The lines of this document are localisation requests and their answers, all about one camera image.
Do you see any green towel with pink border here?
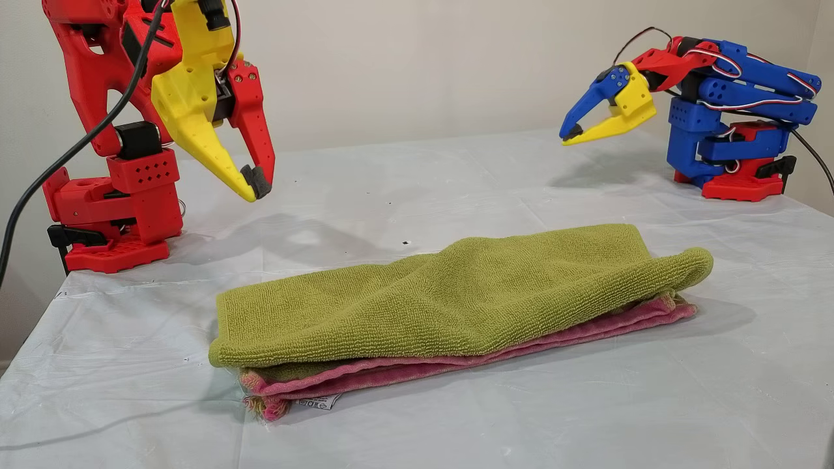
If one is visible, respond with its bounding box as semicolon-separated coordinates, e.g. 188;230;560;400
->
208;223;714;421

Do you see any black table clamp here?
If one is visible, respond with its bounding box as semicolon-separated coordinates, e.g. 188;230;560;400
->
47;224;109;274
756;155;798;180

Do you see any white table cover sheet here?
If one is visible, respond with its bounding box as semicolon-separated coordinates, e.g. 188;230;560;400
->
0;127;834;469

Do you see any small camera on red arm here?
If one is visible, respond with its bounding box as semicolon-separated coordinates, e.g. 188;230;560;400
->
197;0;233;32

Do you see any black cable of red arm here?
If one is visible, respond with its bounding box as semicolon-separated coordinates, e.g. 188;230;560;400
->
0;0;171;289

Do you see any black cable of blue arm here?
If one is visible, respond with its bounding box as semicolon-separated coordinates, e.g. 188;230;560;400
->
611;27;834;196

